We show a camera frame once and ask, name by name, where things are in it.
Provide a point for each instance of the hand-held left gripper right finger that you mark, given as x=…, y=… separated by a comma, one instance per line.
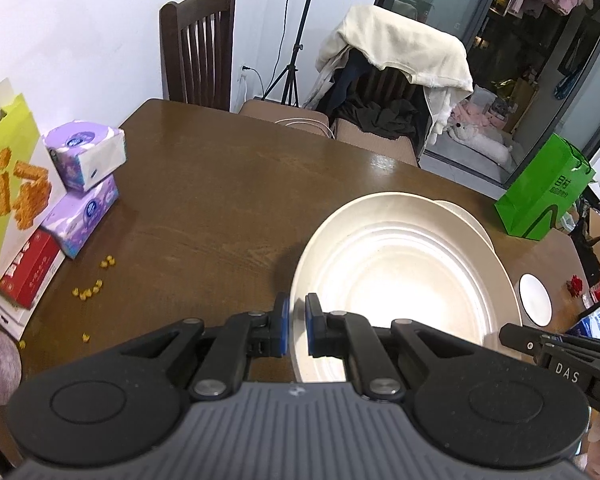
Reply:
x=312, y=325

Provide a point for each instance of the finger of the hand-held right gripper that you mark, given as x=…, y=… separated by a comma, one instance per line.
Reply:
x=522, y=340

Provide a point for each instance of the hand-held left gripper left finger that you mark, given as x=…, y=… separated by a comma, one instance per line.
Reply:
x=281, y=325

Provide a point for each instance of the white bowl black rim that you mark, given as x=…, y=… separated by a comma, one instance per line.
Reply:
x=535, y=300

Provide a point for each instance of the cream plate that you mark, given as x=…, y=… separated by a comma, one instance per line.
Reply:
x=405, y=270
x=472, y=225

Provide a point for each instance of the blue tissue pack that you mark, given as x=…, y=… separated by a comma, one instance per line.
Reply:
x=597, y=325

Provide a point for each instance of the red flower ornament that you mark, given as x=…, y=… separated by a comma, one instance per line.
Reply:
x=575, y=285

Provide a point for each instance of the cardboard box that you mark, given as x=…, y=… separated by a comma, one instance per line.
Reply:
x=592, y=220

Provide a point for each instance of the green paper bag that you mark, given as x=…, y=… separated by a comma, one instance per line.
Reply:
x=540, y=190

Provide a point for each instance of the scattered yellow dried buds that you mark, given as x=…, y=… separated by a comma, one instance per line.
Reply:
x=87, y=292

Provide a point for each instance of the white plush toy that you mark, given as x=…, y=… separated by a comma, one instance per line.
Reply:
x=480, y=142

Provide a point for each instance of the chair draped with clothes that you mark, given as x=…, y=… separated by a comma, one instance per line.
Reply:
x=405, y=45
x=375, y=117

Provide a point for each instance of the purple tissue pack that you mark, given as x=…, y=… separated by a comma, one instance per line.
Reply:
x=80, y=220
x=85, y=155

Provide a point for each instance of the pink cloth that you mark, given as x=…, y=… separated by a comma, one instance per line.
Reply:
x=480, y=115

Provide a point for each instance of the wooden chair with clothes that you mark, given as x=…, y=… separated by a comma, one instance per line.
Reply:
x=395, y=87

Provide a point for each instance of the red box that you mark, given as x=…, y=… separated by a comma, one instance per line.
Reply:
x=27, y=270

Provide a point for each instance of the studio light stand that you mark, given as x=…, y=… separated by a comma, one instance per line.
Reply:
x=292, y=60

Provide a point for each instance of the white box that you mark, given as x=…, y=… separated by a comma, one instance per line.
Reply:
x=12, y=317

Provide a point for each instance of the dark wooden chair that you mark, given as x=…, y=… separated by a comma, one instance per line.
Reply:
x=200, y=50

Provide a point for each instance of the yellow-green snack box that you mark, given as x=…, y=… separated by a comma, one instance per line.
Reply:
x=10, y=185

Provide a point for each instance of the white wall socket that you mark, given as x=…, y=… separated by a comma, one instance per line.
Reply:
x=243, y=74

